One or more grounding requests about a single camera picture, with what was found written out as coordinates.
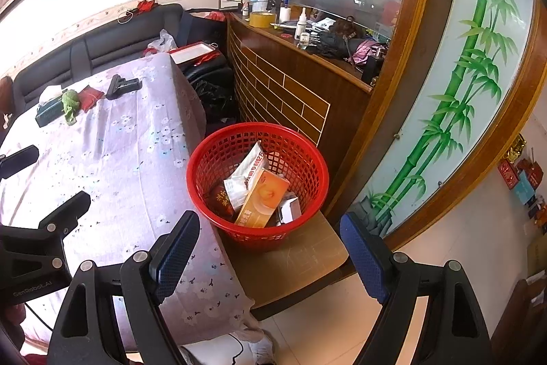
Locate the red white plastic bag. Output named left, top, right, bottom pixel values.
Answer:
left=229, top=140, right=269, bottom=189

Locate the orange cardboard box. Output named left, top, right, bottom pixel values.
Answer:
left=235, top=169, right=290, bottom=229

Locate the red foil bag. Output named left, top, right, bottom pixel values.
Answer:
left=205, top=182, right=235, bottom=221

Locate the white medicine box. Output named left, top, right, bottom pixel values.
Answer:
left=224, top=176, right=249, bottom=211

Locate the red white paper box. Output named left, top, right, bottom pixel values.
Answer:
left=278, top=192, right=301, bottom=224

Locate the dark green tissue box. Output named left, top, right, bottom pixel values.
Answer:
left=35, top=85, right=64, bottom=128

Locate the wooden stool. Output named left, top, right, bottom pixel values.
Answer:
left=222, top=213, right=349, bottom=321

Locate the green crumpled cloth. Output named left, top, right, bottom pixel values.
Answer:
left=61, top=90, right=81, bottom=126

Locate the red flat pouch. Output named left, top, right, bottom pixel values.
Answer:
left=78, top=85, right=105, bottom=113

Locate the floral purple tablecloth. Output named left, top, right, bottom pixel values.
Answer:
left=1, top=54, right=258, bottom=344

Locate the red plastic mesh basket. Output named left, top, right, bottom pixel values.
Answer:
left=186, top=122, right=329, bottom=251

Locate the black toy gun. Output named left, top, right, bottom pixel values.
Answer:
left=106, top=74, right=142, bottom=100

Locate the wooden brick pattern counter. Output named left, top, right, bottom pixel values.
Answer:
left=227, top=14, right=372, bottom=212

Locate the black leather sofa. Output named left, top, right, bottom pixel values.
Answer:
left=2, top=4, right=227, bottom=116

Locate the bamboo painted glass panel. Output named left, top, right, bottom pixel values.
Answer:
left=350, top=0, right=534, bottom=237

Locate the yellow tape roll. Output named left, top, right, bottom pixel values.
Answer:
left=249, top=12, right=275, bottom=29

